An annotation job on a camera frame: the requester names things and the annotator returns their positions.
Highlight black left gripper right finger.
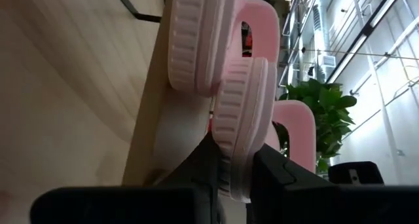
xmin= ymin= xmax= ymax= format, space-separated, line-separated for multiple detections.
xmin=251 ymin=144 xmax=419 ymax=224

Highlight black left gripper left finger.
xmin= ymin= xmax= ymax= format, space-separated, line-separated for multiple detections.
xmin=29 ymin=132 xmax=227 ymax=224

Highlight pink slide sandal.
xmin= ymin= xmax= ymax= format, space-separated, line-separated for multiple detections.
xmin=166 ymin=0 xmax=281 ymax=97
xmin=211 ymin=56 xmax=317 ymax=204

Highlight green plant in black pot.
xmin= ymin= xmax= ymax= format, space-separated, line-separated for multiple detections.
xmin=278 ymin=78 xmax=358 ymax=174

